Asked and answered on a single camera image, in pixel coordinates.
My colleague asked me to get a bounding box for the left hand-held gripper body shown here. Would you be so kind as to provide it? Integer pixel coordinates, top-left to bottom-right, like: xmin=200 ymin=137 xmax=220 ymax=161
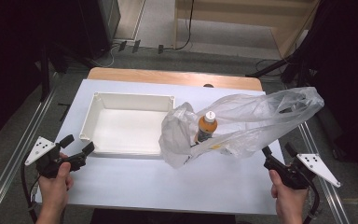
xmin=24 ymin=135 xmax=88 ymax=180

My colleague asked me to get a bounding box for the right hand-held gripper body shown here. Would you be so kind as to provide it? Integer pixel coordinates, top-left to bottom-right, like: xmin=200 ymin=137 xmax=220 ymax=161
xmin=264 ymin=153 xmax=342 ymax=190

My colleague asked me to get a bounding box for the clear plastic bag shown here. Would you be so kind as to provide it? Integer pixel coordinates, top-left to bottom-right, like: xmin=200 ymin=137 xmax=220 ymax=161
xmin=158 ymin=86 xmax=325 ymax=170

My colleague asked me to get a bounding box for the orange bottle with white cap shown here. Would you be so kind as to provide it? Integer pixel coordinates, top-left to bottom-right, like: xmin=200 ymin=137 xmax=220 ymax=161
xmin=194 ymin=110 xmax=218 ymax=146

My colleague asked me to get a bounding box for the person's right hand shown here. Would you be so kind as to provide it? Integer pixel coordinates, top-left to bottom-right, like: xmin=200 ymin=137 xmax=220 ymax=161
xmin=268 ymin=168 xmax=310 ymax=217

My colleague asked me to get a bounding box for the person's left hand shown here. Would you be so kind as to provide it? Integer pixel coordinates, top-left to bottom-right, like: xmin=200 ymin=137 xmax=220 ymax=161
xmin=37 ymin=161 xmax=75 ymax=210

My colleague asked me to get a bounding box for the white plastic tray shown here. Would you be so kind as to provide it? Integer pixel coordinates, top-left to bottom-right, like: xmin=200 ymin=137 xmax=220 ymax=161
xmin=79 ymin=91 xmax=175 ymax=157

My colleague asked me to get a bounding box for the black metal stand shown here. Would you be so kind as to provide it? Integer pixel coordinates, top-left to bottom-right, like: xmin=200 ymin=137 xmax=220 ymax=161
xmin=245 ymin=46 xmax=312 ymax=94

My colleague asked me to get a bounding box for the dark curtain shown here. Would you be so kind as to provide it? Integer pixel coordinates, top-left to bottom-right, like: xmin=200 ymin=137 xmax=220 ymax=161
xmin=0 ymin=0 xmax=82 ymax=148
xmin=304 ymin=0 xmax=358 ymax=178

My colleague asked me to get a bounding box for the white table cover sheet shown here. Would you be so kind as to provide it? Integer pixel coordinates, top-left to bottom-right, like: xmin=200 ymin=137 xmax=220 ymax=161
xmin=34 ymin=78 xmax=286 ymax=217

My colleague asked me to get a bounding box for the wooden table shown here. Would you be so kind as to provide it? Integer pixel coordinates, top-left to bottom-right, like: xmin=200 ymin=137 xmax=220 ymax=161
xmin=87 ymin=67 xmax=264 ymax=91

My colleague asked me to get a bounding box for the black cabinet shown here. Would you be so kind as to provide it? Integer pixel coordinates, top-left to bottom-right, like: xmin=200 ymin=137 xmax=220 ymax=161
xmin=76 ymin=0 xmax=121 ymax=61

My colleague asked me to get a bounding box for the light wooden shelf unit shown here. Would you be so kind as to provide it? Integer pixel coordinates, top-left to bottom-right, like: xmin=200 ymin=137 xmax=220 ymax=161
xmin=173 ymin=0 xmax=322 ymax=60

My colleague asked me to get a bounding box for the metal floor rail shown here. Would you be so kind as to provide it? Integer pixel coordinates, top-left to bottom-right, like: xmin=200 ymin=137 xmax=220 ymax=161
xmin=296 ymin=120 xmax=352 ymax=224
xmin=0 ymin=88 xmax=58 ymax=224

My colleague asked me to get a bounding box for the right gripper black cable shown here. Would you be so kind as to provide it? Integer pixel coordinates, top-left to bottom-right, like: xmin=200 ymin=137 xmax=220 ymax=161
xmin=302 ymin=178 xmax=322 ymax=224

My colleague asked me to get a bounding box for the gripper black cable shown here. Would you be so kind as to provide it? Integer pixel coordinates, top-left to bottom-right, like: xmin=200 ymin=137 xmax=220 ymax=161
xmin=21 ymin=151 xmax=42 ymax=224
xmin=302 ymin=178 xmax=322 ymax=224

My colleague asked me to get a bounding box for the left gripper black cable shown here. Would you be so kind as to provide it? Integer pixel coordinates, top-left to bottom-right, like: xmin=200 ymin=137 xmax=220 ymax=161
xmin=21 ymin=151 xmax=42 ymax=224

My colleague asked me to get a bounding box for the black metal post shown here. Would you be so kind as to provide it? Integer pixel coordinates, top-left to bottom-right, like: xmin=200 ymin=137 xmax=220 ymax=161
xmin=39 ymin=46 xmax=51 ymax=103

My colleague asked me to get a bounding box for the white floor cable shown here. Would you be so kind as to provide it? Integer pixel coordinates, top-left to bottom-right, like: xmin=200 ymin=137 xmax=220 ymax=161
xmin=100 ymin=42 xmax=120 ymax=68

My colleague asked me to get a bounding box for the black hanging cable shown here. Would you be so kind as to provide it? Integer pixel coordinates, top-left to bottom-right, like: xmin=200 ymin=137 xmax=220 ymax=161
xmin=175 ymin=0 xmax=196 ymax=51

